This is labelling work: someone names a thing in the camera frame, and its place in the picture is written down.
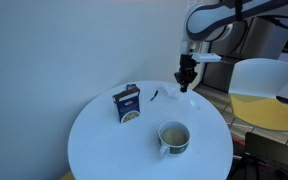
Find blue pasta box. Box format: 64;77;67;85
113;84;140;124

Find round white table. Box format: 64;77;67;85
68;81;233;180

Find white and green mug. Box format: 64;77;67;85
157;121;190;158

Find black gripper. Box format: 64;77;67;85
174;54;197;93

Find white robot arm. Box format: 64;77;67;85
174;0;288;93

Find clear plastic spoon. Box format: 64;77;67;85
189;99;200;110

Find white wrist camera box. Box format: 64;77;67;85
192;53;221;63

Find black equipment cart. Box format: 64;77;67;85
226;132;288;180

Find white and yellow chair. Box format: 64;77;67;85
228;58;288;132

